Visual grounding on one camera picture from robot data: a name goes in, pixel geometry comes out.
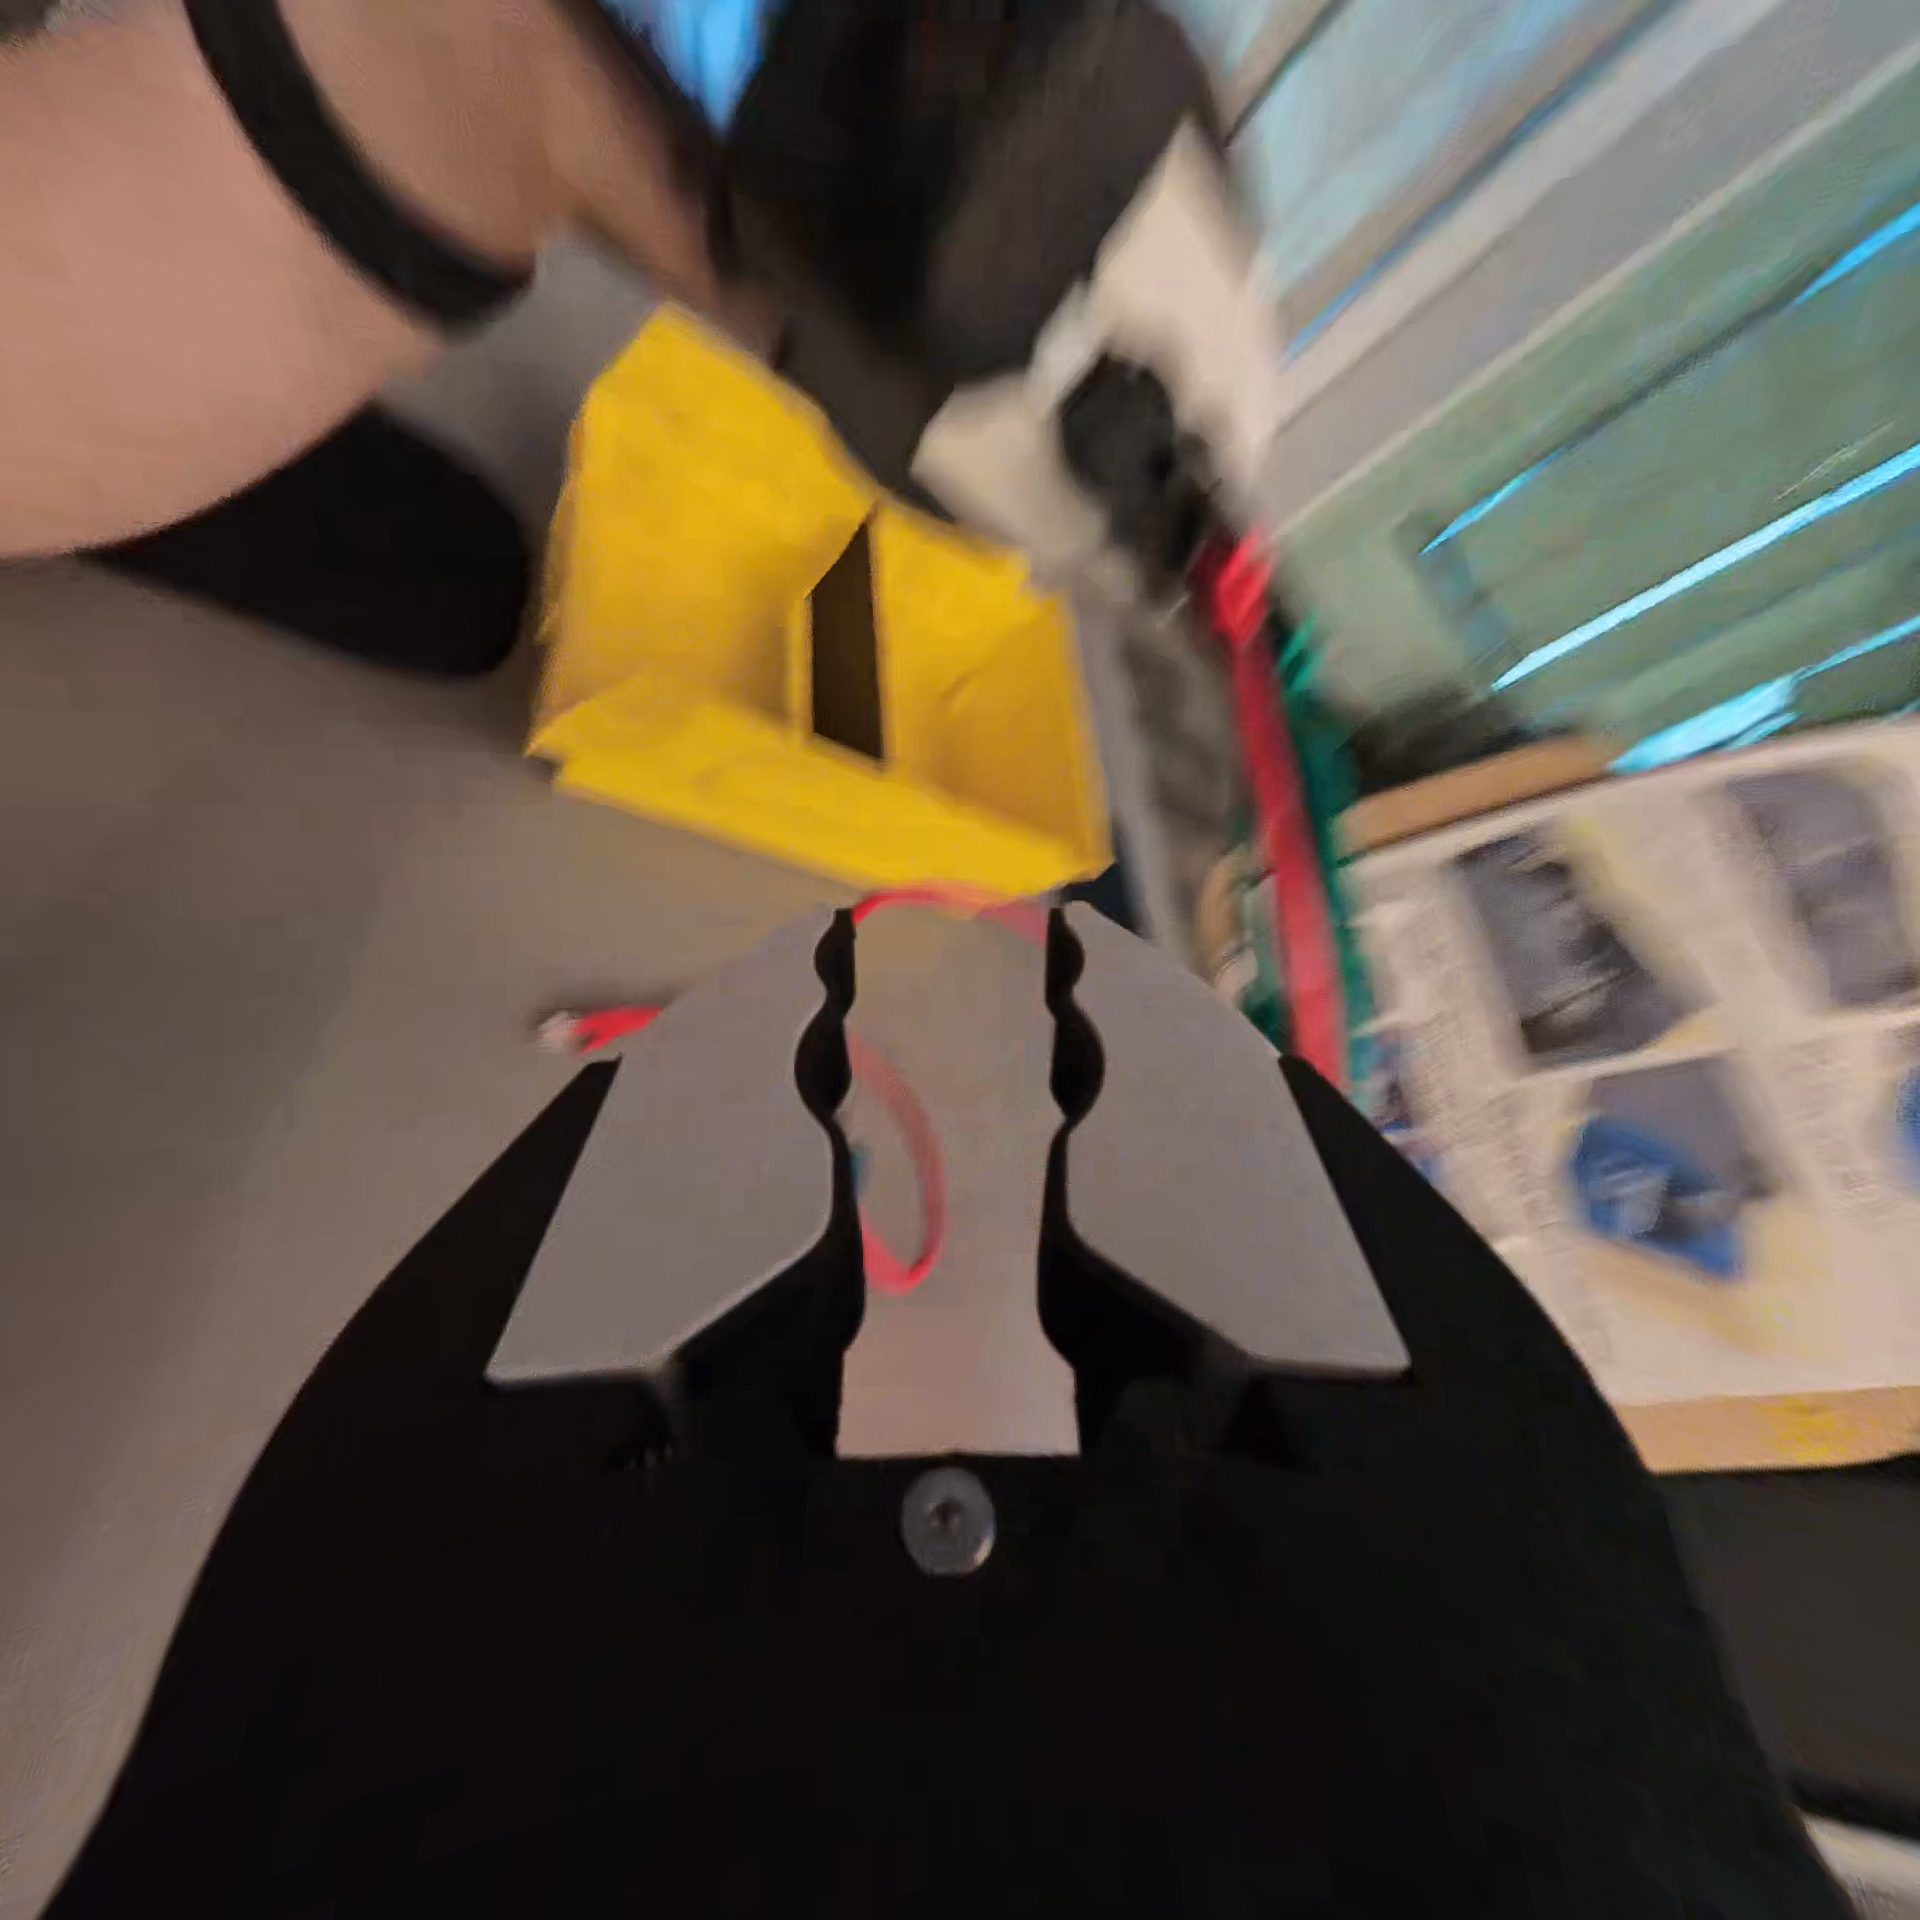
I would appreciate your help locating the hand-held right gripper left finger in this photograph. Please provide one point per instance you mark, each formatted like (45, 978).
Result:
(674, 1169)

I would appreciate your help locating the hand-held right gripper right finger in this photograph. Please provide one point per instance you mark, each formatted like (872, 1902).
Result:
(1216, 1186)

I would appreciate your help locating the person's left forearm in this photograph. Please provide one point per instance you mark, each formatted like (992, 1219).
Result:
(107, 301)

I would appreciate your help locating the printed instruction sheet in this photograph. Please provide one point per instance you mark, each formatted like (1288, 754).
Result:
(1651, 973)

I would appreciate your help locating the yellow plastic bin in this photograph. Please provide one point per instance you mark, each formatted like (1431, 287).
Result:
(689, 599)

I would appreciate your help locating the black mesh pad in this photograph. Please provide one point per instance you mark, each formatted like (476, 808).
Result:
(345, 555)

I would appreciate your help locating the glass partition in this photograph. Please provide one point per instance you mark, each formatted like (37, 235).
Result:
(1651, 569)

